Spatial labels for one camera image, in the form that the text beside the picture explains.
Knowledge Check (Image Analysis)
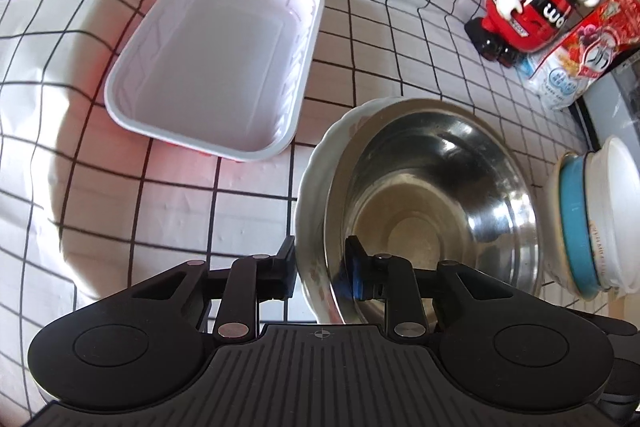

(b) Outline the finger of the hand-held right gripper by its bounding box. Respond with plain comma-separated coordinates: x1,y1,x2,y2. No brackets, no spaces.
606,313,640,339

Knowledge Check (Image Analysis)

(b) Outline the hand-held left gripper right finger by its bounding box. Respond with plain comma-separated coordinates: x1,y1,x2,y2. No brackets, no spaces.
344,234,522,341

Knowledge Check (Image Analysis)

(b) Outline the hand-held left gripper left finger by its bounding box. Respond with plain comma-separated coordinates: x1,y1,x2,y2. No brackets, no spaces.
132,234,297,341

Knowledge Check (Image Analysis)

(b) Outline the stainless steel bowl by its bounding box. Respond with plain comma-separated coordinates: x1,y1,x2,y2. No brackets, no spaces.
322,98,545,326

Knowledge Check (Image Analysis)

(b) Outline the blue bowl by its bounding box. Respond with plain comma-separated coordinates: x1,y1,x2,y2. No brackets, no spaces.
558,154,607,294

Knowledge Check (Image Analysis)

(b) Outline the white checked tablecloth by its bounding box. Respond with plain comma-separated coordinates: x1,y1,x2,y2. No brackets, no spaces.
0,0,616,408

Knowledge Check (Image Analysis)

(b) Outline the white rectangular plastic tray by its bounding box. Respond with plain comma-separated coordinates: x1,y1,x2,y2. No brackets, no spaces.
103,0,326,163

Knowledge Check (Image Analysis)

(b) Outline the red cereal bag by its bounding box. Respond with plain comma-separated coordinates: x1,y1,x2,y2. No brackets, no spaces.
517,0,640,113

